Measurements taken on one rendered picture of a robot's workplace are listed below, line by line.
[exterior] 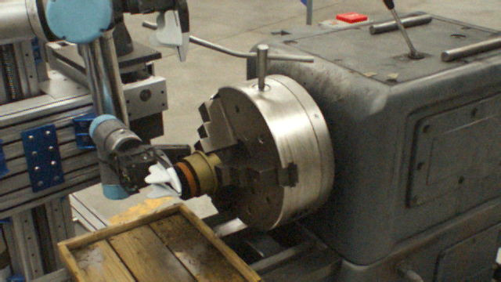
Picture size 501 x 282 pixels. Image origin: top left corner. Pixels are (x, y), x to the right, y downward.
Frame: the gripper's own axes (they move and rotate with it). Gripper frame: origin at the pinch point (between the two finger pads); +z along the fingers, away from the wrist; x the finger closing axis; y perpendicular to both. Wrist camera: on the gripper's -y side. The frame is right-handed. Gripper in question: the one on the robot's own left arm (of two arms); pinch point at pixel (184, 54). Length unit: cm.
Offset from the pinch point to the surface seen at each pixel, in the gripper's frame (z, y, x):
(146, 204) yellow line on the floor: 69, -49, -191
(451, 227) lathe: 52, -55, 6
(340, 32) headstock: 2, -50, -14
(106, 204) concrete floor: 65, -32, -203
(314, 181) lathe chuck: 28.9, -17.4, 8.4
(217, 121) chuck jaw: 14.4, -7.5, -7.6
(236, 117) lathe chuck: 14.3, -10.3, -4.1
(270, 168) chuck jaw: 23.9, -8.9, 7.2
